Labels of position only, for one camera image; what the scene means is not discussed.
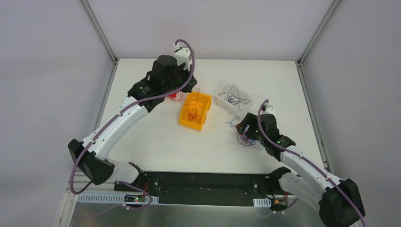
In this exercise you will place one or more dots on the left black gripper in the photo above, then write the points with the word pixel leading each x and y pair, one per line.
pixel 183 82

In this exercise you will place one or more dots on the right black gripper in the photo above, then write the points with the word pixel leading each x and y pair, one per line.
pixel 246 127

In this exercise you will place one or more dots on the red orange cable clump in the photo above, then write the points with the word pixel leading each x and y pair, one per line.
pixel 193 116

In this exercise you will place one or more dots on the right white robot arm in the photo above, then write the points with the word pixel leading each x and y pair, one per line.
pixel 337 201

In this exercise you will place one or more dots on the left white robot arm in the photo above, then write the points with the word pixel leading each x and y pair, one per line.
pixel 90 155

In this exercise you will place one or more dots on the white plastic bin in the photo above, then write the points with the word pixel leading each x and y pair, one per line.
pixel 234 100

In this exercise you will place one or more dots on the yellow plastic bin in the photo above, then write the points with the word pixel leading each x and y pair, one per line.
pixel 200 101

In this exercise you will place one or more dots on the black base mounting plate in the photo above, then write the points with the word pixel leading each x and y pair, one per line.
pixel 241 190

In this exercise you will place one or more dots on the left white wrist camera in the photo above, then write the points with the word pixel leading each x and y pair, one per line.
pixel 183 56

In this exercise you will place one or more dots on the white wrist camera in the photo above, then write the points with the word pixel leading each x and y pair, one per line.
pixel 268 109
pixel 183 56

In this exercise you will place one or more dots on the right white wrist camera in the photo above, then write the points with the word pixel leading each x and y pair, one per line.
pixel 268 109

